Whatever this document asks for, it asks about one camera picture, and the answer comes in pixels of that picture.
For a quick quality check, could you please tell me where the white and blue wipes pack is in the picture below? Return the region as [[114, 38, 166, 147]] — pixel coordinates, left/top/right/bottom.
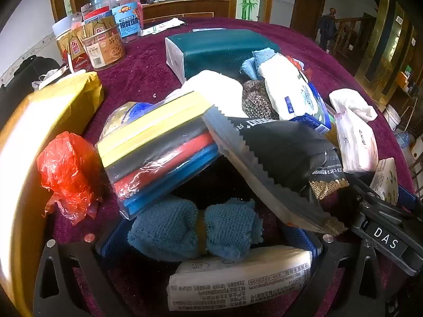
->
[[258, 53, 332, 134]]

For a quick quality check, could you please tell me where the light blue cloth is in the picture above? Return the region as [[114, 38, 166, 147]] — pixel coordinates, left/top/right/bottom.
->
[[240, 48, 276, 80]]

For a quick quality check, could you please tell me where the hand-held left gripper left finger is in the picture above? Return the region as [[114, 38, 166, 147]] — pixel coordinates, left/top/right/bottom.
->
[[33, 220, 133, 317]]

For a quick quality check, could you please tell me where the teal tissue pack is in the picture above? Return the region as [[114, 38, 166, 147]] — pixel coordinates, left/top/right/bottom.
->
[[164, 28, 281, 85]]

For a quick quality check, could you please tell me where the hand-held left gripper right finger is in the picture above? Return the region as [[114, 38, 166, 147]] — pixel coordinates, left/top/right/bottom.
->
[[286, 225, 380, 317]]

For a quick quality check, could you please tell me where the white pink tissue pack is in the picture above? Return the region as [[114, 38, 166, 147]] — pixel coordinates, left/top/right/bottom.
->
[[334, 107, 379, 173]]

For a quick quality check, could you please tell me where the yellow-taped cardboard box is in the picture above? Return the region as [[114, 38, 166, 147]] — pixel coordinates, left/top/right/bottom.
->
[[0, 71, 104, 317]]

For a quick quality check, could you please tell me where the long white paper packet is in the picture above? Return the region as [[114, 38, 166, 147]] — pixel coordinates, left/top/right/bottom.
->
[[138, 18, 186, 37]]

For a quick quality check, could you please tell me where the black zigzag-edged packet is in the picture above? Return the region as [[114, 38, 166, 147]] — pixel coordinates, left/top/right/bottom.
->
[[201, 105, 349, 236]]

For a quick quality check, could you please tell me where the red plastic bag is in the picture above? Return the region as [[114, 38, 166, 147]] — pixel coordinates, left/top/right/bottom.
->
[[36, 131, 103, 227]]

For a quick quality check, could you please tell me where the white tissue packet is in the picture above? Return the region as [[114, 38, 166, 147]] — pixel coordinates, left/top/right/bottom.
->
[[167, 245, 314, 311]]

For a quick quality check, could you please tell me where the clear jar with brown label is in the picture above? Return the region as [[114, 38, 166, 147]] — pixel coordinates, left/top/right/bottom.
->
[[81, 18, 127, 71]]

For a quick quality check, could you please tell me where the blue towel bundle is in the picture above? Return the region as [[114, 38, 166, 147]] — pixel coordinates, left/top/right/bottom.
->
[[127, 194, 265, 261]]

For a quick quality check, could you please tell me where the red-lidded jar with blue label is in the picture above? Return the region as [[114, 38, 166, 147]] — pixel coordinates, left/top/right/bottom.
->
[[101, 0, 144, 43]]

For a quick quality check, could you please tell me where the black sofa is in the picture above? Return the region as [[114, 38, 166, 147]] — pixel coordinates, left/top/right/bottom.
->
[[0, 56, 62, 119]]

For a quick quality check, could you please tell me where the white bucket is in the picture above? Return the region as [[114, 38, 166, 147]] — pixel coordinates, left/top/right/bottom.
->
[[383, 104, 401, 131]]

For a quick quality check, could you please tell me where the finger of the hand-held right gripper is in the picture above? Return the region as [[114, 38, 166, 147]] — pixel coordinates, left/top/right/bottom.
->
[[344, 172, 408, 220], [397, 185, 423, 212]]

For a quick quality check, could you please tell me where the crumpled white tissue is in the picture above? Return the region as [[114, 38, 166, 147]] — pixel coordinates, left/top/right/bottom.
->
[[329, 88, 378, 123]]

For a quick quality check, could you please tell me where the white-lidded brown jar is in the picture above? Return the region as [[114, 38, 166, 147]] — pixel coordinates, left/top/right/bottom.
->
[[52, 15, 90, 70]]

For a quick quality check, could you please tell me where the grey knitted cloth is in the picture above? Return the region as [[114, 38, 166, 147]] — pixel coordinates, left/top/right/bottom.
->
[[241, 79, 280, 120]]

